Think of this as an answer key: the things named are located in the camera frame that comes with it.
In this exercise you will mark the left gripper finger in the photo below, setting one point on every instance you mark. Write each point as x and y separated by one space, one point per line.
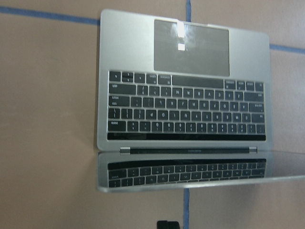
164 224

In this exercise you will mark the grey laptop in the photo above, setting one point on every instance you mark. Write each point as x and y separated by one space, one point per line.
184 105

